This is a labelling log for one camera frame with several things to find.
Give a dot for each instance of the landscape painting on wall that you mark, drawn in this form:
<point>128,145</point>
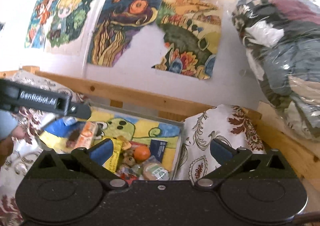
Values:
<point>192,31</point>

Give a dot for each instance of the yellow snack box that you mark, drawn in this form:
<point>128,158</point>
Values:
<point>112,162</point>

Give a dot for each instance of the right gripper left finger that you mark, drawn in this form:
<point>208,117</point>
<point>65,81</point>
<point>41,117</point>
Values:
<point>92,160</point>

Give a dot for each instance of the brown nut snack packet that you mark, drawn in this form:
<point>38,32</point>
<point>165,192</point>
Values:
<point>126,162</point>

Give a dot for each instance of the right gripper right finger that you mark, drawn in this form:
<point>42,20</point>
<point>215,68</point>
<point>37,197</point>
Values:
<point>230,160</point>

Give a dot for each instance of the blonde cartoon child painting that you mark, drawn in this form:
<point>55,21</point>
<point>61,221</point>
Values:
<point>67,28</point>

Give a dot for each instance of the clear bag of clothes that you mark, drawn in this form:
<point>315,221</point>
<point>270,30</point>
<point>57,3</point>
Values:
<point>281,38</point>

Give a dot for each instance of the packaged round biscuit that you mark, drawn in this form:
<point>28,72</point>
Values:
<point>152,169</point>

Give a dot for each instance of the person's left hand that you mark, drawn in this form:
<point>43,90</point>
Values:
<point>9,129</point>

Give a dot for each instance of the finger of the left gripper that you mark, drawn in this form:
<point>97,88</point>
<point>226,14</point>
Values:
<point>80,111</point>

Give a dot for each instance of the wooden bed frame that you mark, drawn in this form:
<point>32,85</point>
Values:
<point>303,155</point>

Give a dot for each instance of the blue plastic wrapper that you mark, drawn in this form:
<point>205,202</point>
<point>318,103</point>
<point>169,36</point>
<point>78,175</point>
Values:
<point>64,127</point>

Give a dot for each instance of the grey tray with painted bottom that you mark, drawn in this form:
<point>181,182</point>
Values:
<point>132,129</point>

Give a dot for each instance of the dark blue snack packet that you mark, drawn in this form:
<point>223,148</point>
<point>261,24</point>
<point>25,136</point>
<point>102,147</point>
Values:
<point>157,148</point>

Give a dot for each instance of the swirl painting on wall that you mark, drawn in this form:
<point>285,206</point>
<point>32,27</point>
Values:
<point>118,22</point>

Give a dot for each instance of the red haired cartoon painting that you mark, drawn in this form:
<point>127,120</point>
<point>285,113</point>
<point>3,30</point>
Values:
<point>39,24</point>

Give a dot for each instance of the orange tangerine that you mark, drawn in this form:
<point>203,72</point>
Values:
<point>141,153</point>

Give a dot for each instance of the orange white snack pack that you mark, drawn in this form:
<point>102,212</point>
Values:
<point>87,135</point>

